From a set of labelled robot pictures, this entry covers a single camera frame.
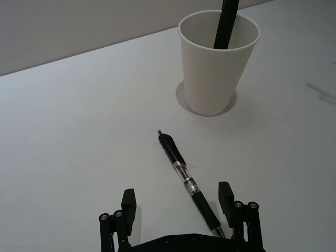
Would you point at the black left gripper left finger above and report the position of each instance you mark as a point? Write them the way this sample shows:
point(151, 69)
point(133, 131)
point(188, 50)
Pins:
point(128, 212)

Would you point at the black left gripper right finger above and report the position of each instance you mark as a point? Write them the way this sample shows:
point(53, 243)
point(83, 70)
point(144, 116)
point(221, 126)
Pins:
point(225, 202)

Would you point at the black marker with pink end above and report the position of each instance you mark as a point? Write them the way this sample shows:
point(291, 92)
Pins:
point(225, 23)

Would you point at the black retractable ballpoint pen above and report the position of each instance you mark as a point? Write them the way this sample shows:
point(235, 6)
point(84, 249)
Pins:
point(183, 173)

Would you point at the white paper cup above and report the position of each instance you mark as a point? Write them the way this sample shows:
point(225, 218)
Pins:
point(210, 78)

